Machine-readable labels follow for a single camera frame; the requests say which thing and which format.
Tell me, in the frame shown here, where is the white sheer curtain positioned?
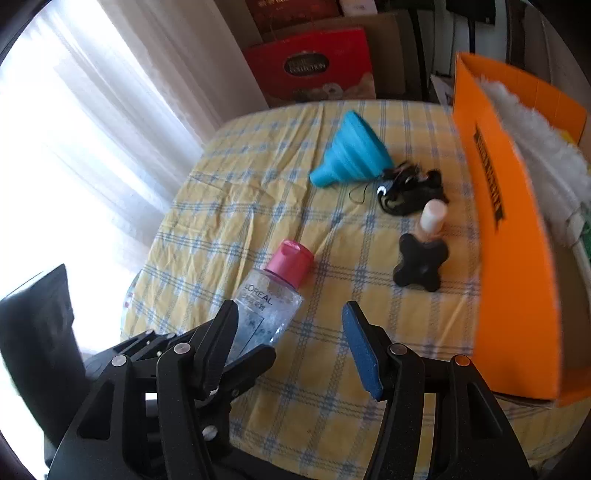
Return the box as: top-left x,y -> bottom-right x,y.
0,0 -> 269,324

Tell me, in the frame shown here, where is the black speaker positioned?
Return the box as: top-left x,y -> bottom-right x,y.
445,0 -> 497,24

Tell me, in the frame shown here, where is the red chocolate gift box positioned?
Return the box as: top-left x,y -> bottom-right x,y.
243,28 -> 377,109

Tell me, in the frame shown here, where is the red gift box upper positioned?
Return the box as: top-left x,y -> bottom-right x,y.
245,0 -> 340,33

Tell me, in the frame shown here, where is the black cable bundle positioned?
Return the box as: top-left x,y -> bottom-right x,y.
348,161 -> 451,217

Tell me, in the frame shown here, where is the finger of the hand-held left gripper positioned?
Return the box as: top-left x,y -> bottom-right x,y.
198,344 -> 278,444
121,329 -> 204,356

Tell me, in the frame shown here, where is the beige bottle black cross base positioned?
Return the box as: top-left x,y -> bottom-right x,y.
393,199 -> 451,292

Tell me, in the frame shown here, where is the yellow plaid tablecloth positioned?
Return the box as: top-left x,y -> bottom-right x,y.
121,99 -> 568,480

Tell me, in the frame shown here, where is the large closed cardboard box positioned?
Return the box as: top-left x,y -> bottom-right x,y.
259,9 -> 416,100

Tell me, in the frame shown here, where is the orange cardboard box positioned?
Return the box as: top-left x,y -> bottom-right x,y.
451,52 -> 591,407

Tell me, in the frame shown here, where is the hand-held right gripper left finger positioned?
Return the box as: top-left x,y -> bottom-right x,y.
46,300 -> 241,480

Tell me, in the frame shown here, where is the white tissue pack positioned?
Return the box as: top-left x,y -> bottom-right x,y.
339,0 -> 377,17

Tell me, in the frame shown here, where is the blue silicone funnel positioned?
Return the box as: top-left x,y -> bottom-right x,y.
308,110 -> 395,189

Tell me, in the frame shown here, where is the black chair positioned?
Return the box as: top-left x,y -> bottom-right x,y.
0,264 -> 86,416

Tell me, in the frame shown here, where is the white feather duster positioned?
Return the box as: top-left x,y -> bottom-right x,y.
480,76 -> 591,245

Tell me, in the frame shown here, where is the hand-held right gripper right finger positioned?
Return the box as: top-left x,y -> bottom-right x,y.
342,301 -> 527,480

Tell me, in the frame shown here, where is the clear bottle pink cap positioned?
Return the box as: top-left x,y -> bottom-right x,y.
226,240 -> 315,361

